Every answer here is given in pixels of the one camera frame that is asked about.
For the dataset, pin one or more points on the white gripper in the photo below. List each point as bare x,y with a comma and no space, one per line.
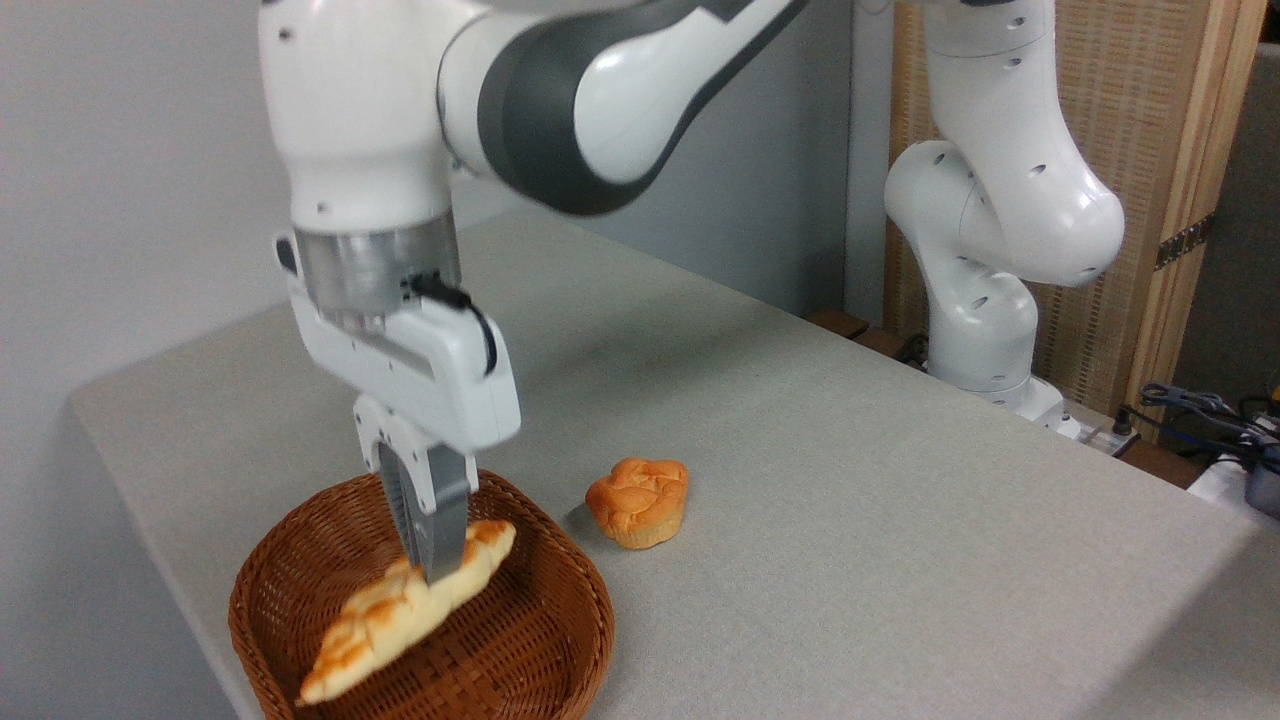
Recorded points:
450,380

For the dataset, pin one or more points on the long braided bread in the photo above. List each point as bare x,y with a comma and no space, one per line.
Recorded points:
390,620

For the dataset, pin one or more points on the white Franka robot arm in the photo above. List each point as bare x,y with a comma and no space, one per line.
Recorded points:
360,120

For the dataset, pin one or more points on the round muffin-shaped bread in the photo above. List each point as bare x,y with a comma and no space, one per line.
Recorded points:
640,500

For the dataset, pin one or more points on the brown wicker basket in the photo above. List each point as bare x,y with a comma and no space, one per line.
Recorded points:
520,640

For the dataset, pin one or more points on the brown wooden screen foot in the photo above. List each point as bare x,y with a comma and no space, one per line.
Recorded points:
838,322

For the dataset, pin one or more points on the white power strip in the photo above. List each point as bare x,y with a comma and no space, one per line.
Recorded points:
1095,435

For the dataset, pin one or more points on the black screen hinge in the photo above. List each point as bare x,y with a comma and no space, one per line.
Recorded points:
1185,242

